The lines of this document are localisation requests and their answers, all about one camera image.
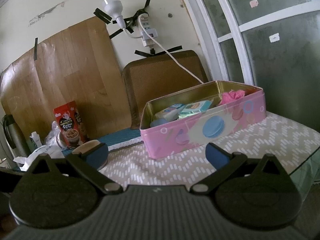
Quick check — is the light blue small box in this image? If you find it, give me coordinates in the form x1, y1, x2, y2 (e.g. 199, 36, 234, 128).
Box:
180, 100, 212, 115

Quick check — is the green small packet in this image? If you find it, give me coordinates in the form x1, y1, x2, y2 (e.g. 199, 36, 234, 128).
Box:
178, 113, 201, 120

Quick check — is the pink plush toy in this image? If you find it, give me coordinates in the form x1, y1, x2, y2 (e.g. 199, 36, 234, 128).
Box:
218, 90, 245, 106

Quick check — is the white blue wipes packet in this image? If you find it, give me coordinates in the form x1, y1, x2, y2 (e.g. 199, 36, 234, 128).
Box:
155, 103, 185, 122

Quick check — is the round cookie tub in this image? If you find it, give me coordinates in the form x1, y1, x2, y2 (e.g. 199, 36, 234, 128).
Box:
72, 140, 109, 170

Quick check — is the white tissue pack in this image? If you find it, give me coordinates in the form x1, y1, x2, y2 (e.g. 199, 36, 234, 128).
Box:
14, 145, 65, 171

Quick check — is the zigzag patterned tablecloth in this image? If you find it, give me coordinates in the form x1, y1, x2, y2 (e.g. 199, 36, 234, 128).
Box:
100, 112, 319, 189

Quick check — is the clear plastic bag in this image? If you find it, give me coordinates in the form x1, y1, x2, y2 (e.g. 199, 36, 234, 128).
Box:
44, 121, 67, 151

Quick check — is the red cereal box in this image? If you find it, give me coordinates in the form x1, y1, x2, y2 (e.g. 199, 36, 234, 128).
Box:
53, 101, 88, 148

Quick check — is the pink macaron tin box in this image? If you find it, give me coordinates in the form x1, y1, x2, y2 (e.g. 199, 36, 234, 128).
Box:
140, 81, 266, 159

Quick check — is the small white carton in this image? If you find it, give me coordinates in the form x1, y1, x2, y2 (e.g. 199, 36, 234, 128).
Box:
29, 132, 42, 148

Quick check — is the steel thermos flask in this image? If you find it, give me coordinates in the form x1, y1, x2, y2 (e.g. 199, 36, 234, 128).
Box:
2, 114, 31, 158

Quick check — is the large wooden board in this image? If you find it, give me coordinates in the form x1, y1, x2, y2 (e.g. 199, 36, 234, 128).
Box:
1, 17, 131, 139

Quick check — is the brown woven tray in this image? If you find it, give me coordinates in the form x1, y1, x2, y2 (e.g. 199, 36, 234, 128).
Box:
122, 54, 200, 129

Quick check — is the white power strip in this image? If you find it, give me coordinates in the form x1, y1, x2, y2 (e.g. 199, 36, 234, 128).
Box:
138, 13, 158, 48

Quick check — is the white light bulb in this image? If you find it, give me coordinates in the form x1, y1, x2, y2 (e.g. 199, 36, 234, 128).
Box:
104, 0, 126, 29

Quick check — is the white power cable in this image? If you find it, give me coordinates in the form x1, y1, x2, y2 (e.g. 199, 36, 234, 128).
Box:
138, 17, 205, 85

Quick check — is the white window frame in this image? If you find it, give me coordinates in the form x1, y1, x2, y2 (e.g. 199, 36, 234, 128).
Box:
184, 0, 319, 88

